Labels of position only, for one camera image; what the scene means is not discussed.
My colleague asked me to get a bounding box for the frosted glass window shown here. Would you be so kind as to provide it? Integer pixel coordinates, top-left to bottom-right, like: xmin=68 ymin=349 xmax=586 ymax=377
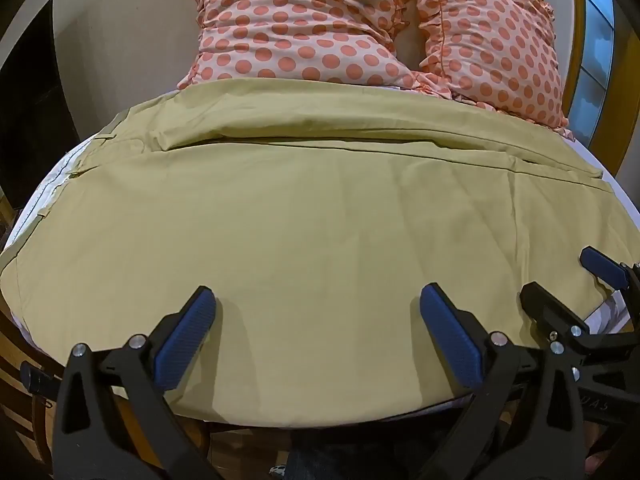
xmin=570 ymin=0 xmax=617 ymax=143

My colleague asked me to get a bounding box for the wooden bed frame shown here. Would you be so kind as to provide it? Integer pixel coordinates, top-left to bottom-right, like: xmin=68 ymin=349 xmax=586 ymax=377
xmin=0 ymin=305 xmax=66 ymax=461

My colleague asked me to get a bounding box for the orange polka dot pillow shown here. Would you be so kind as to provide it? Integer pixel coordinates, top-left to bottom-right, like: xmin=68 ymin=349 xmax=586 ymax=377
xmin=407 ymin=0 xmax=574 ymax=139
xmin=177 ymin=0 xmax=427 ymax=97

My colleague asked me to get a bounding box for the white bed sheet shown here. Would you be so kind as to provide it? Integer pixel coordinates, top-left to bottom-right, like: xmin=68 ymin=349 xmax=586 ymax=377
xmin=0 ymin=135 xmax=640 ymax=421

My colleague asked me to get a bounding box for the olive yellow blanket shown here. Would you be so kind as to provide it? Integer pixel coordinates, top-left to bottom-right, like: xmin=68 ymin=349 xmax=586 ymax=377
xmin=0 ymin=81 xmax=626 ymax=423

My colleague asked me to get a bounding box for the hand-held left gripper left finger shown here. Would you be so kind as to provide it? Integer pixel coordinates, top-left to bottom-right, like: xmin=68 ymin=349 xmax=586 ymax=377
xmin=52 ymin=285 xmax=218 ymax=480

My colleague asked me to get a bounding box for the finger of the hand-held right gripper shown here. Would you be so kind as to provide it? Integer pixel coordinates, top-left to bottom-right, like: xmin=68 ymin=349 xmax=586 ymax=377
xmin=579 ymin=246 xmax=640 ymax=295
xmin=519 ymin=282 xmax=602 ymax=357

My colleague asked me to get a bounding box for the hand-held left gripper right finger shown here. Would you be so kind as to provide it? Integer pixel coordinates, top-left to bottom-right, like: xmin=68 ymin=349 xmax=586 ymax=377
xmin=419 ymin=282 xmax=587 ymax=480

